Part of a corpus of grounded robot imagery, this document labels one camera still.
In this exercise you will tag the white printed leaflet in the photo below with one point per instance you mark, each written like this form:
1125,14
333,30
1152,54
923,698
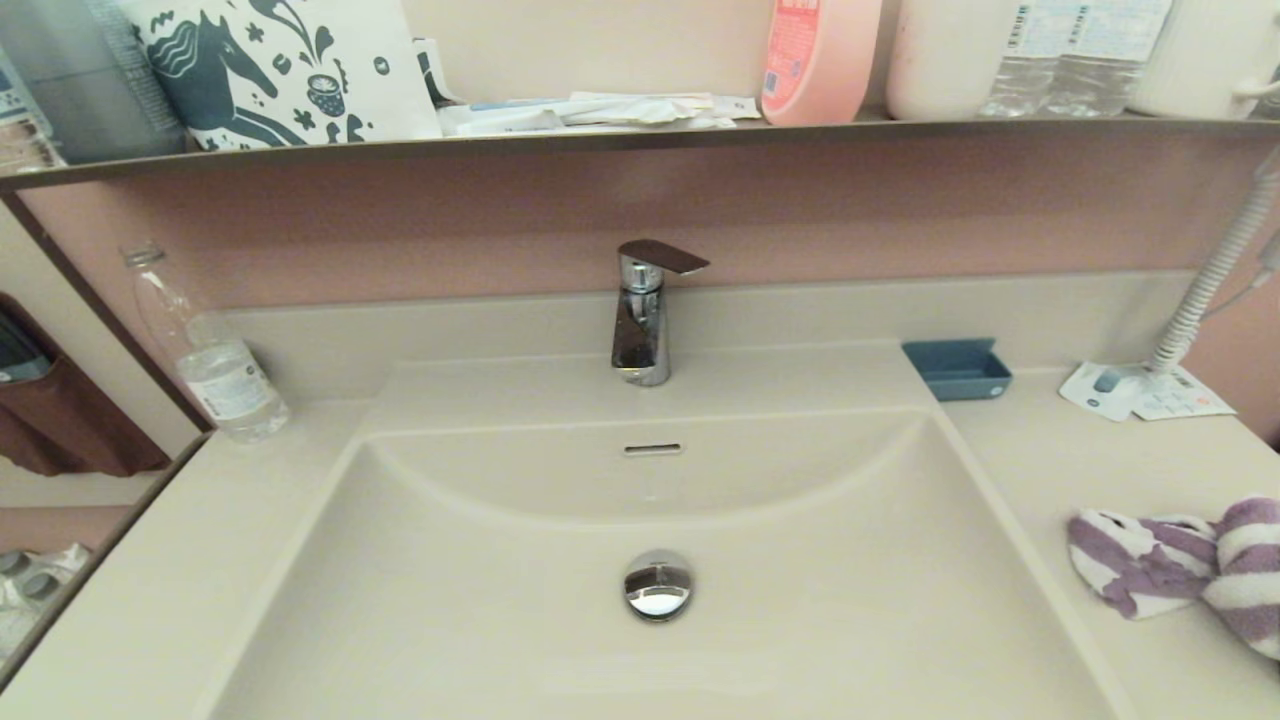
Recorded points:
1190,400

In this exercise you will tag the brown framed side mirror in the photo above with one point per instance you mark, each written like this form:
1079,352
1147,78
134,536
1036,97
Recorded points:
60,420

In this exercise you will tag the clear plastic water bottle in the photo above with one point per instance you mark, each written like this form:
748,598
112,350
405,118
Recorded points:
225,380
1030,60
1110,60

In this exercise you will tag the white ribbed jug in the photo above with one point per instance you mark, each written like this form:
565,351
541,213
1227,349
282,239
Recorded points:
1200,50

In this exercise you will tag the white lattice basket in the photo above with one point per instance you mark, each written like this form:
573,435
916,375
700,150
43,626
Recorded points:
20,130

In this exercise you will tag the white flat box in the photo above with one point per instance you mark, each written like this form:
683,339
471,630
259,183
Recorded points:
500,122

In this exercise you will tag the chrome faucet spout body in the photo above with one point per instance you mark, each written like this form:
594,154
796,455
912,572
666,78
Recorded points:
640,340

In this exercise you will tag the pink plastic bottle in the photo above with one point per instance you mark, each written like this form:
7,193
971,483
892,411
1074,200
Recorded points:
820,60

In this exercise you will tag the white horse print bag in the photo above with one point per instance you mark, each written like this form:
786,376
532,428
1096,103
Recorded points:
250,60

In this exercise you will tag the beige wash basin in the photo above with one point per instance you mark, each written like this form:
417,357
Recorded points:
450,620

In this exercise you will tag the brown wall shelf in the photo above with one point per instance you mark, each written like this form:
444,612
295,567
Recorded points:
900,128

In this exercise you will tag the small white black-print packet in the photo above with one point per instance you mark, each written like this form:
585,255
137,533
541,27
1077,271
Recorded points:
435,70

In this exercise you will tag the chrome drain stopper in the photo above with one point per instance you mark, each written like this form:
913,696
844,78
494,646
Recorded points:
657,590

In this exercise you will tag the white paper packets pile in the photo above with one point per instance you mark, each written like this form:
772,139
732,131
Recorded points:
640,108

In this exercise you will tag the white plastic bottle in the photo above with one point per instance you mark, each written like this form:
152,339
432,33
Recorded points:
940,60

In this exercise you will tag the purple white striped towel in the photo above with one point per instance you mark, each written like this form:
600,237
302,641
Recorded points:
1140,570

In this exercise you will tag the grey translucent container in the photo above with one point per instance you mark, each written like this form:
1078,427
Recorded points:
90,90

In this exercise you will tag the blue soap dish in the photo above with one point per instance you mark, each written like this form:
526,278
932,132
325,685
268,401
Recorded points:
958,375

